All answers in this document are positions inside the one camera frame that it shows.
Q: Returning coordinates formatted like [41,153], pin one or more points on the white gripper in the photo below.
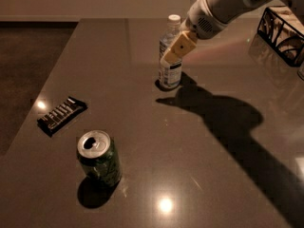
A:
[202,20]

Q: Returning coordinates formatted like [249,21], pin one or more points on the clear blue-label plastic bottle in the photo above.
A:
[169,65]

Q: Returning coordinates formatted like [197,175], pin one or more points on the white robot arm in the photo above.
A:
[228,10]

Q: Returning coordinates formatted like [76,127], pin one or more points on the black snack bar wrapper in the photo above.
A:
[61,115]

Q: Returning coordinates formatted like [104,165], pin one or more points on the green soda can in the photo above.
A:
[99,158]

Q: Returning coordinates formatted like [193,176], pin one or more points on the black wire basket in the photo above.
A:
[281,29]

